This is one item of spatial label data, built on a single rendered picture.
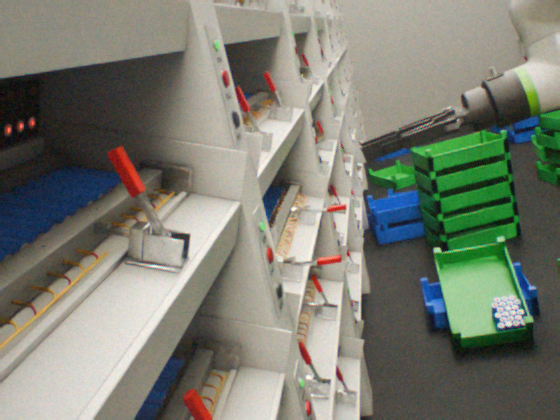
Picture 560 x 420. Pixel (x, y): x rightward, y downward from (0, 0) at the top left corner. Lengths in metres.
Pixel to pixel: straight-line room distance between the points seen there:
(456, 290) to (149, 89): 1.39
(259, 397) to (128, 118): 0.30
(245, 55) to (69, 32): 0.95
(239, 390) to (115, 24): 0.38
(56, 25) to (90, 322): 0.17
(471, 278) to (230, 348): 1.30
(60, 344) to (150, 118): 0.32
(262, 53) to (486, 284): 0.96
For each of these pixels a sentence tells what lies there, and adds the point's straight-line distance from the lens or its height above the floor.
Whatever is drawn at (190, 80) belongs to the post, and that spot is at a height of 0.86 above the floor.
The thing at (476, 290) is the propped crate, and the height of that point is 0.09.
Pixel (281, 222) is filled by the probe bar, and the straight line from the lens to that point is 1.07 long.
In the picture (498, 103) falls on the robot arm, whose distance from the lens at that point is 1.15.
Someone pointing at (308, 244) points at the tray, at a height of 0.54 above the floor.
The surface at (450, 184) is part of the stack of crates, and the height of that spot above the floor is 0.26.
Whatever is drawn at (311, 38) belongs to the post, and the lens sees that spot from 1.99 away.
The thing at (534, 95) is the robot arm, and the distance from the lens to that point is 1.16.
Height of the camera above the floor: 0.87
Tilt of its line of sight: 14 degrees down
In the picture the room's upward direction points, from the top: 14 degrees counter-clockwise
